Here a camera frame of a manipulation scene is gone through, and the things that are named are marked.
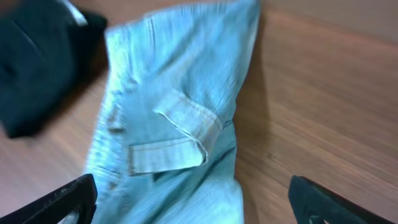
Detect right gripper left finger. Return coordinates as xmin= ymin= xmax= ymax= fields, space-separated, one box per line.
xmin=1 ymin=174 xmax=98 ymax=224

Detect light blue denim shorts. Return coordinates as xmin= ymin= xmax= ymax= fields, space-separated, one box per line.
xmin=85 ymin=1 xmax=261 ymax=224

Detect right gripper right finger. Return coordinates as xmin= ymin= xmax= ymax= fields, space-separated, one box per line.
xmin=288 ymin=175 xmax=394 ymax=224

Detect black folded shorts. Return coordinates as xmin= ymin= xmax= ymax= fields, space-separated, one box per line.
xmin=1 ymin=0 xmax=107 ymax=138

